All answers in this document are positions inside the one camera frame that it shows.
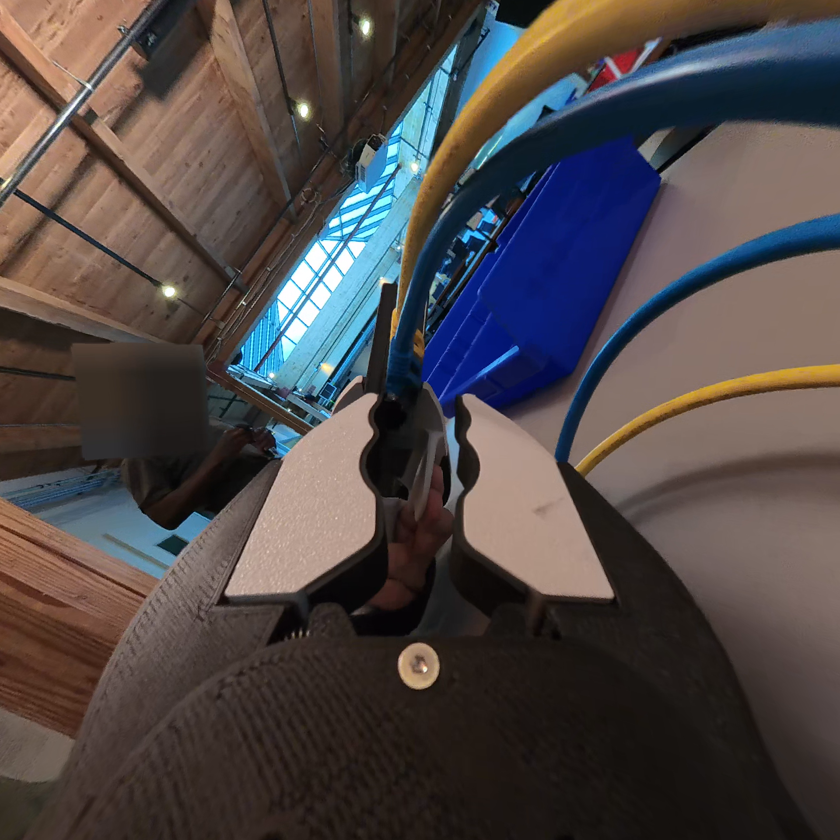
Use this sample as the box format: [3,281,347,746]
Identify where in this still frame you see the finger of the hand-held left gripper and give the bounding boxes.
[332,374,382,417]
[400,385,452,521]

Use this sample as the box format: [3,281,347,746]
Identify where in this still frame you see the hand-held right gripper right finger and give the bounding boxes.
[448,394,618,629]

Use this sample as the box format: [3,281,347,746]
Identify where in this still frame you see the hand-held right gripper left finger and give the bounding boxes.
[223,391,389,613]

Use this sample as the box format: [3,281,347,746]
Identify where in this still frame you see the black network switch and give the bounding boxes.
[363,281,427,503]

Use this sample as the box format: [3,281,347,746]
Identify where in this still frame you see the blue plastic bin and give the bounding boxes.
[422,134,664,419]

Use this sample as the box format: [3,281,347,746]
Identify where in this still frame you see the yellow ethernet cable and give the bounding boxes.
[392,0,840,479]

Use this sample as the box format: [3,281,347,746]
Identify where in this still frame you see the blue ethernet cable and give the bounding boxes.
[387,16,840,463]

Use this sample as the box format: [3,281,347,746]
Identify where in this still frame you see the person's left hand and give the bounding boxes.
[367,502,455,614]

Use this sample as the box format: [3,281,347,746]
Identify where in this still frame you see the large window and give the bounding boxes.
[226,46,460,395]

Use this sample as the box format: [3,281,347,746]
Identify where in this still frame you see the white ceiling heater unit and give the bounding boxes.
[353,133,389,193]

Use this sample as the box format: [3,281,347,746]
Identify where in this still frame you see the wooden beam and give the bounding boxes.
[0,497,160,737]

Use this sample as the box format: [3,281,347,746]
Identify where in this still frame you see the red storage bin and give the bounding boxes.
[586,54,648,91]

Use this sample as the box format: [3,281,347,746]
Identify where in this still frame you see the silver ceiling pipe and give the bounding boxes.
[0,13,148,201]

